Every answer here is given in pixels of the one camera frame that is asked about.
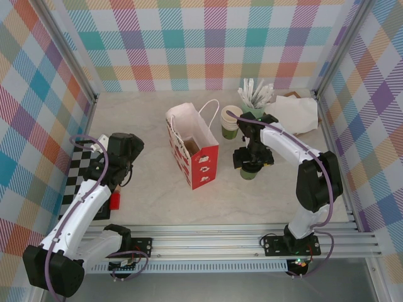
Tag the stack of green paper cups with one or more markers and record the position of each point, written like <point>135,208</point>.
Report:
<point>228,133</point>

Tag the red block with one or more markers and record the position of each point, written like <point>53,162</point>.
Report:
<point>115,202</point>

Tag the grey aluminium frame post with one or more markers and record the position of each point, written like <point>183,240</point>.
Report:
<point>66,50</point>
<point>342,47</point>

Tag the grey aluminium side rail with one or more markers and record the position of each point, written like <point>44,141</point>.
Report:
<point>351,207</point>
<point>89,116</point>

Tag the black controller with LED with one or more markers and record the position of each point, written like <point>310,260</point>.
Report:
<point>299,265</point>

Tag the small wooden block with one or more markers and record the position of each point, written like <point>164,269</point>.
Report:
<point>118,189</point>

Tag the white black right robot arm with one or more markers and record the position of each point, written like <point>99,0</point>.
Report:
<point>283,141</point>

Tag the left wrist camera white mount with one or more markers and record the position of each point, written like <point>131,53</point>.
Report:
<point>100,142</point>

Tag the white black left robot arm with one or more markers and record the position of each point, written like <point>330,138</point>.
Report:
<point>78,207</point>

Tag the red white paper gift bag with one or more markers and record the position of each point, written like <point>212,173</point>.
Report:
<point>204,166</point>

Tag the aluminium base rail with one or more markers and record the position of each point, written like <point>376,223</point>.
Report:
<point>204,242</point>

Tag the black grey checkerboard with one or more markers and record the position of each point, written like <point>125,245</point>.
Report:
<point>74,179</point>

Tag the mint green holder cup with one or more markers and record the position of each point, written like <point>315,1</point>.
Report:
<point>252,111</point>

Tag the white paper-wrapped straw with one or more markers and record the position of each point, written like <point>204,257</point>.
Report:
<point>252,91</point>
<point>244,96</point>
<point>246,91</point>
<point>268,93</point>
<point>264,95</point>
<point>260,93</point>

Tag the green paper coffee cup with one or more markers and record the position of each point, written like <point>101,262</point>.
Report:
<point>250,175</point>

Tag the white paper napkin stack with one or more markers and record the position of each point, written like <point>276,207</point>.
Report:
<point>299,113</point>

